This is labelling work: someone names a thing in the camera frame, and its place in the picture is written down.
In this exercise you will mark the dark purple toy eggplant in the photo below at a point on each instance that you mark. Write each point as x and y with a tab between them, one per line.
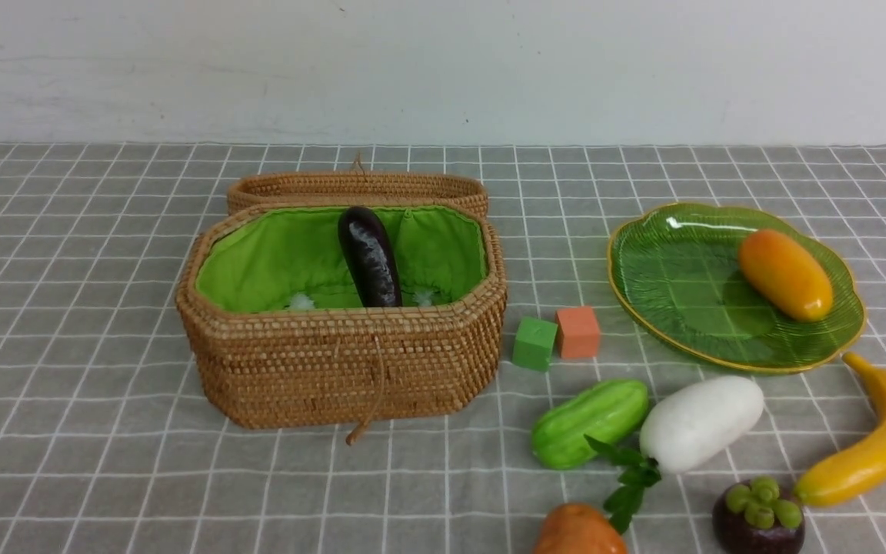
371	261

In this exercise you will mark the orange toy mango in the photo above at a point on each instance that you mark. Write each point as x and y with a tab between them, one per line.
787	275

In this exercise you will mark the yellow toy banana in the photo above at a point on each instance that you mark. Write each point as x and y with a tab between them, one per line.
860	468

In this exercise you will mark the green foam cube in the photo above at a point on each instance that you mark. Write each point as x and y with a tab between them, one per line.
534	344

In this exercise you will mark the orange foam cube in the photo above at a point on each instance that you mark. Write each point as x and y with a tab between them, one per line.
579	334

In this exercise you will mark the woven rattan basket lid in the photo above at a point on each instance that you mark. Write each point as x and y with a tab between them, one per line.
357	183

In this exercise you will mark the woven rattan basket green lining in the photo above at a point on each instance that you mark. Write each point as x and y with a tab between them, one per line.
281	338

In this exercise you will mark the green toy cucumber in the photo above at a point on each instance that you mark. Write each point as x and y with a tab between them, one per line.
607	412

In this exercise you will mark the green glass leaf plate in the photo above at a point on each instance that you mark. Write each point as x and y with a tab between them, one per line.
675	271

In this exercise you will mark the orange toy fruit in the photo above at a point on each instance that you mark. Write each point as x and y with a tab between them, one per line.
575	527

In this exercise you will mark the white toy radish with leaves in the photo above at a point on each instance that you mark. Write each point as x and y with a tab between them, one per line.
679	434

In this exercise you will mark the purple toy mangosteen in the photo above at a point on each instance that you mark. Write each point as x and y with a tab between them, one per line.
758	516

